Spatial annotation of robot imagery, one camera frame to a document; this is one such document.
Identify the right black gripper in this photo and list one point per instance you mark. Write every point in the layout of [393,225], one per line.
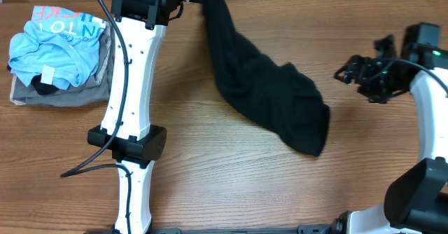
[365,64]

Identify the black t-shirt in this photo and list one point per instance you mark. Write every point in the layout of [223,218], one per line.
[277,98]

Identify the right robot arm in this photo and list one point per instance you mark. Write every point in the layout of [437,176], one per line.
[415,202]

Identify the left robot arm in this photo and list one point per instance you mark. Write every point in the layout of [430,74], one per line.
[135,143]

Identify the grey folded garment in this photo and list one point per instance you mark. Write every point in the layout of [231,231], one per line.
[87,90]

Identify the light blue printed t-shirt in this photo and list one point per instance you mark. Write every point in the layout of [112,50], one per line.
[58,45]

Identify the beige folded garment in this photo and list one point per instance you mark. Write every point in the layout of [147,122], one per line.
[14,94]

